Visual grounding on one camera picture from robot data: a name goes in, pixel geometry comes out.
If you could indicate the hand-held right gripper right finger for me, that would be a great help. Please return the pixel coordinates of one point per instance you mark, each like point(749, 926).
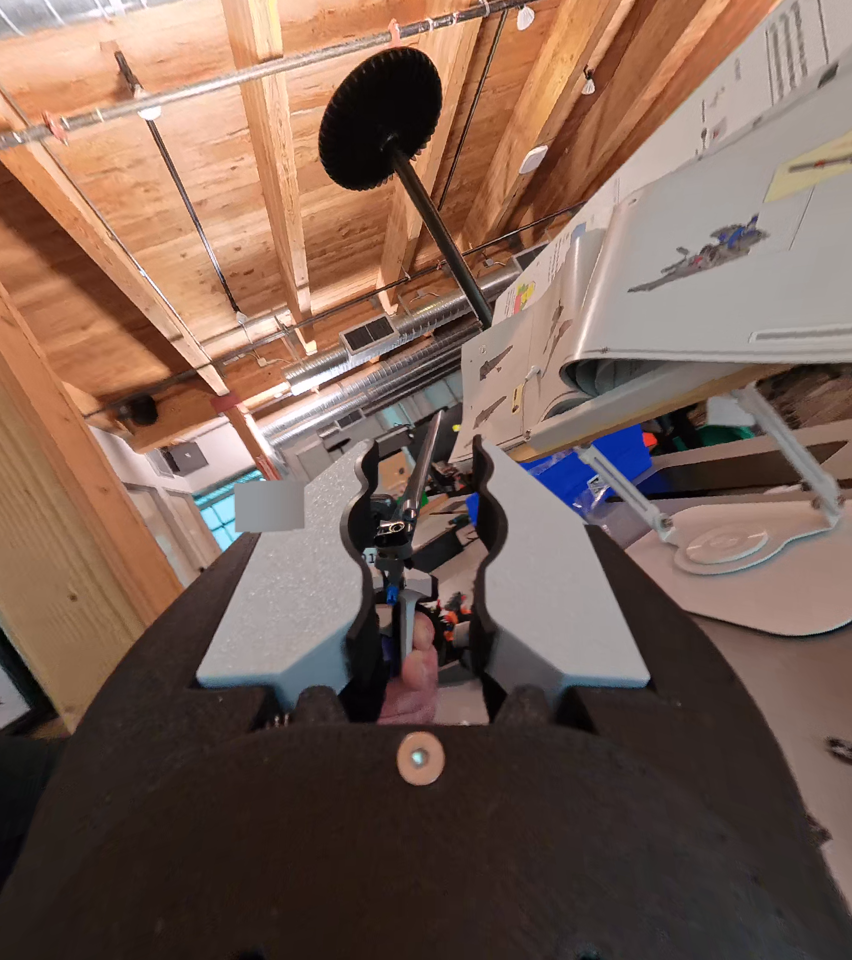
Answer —
point(561, 600)

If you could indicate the metal ceiling pipe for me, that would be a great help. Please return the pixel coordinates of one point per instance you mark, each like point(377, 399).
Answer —
point(193, 94)

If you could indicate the white book stand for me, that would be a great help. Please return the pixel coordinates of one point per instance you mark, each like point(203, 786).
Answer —
point(770, 592)

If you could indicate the black round disc on pole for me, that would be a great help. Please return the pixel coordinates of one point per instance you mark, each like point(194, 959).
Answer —
point(377, 112)

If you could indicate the person's left hand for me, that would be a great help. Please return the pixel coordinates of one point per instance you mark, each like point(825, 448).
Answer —
point(409, 686)

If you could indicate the lego instruction booklet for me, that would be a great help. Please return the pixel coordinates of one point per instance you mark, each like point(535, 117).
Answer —
point(733, 225)

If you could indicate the silver ventilation duct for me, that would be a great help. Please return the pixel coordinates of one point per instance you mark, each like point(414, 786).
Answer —
point(336, 405)
point(411, 330)

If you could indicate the wooden pillar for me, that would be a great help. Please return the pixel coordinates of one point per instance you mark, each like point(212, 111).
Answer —
point(43, 487)

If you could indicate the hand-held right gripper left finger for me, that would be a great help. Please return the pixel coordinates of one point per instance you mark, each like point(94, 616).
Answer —
point(283, 600)

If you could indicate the blue plastic bin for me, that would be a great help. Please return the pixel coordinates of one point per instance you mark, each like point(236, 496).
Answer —
point(598, 459)

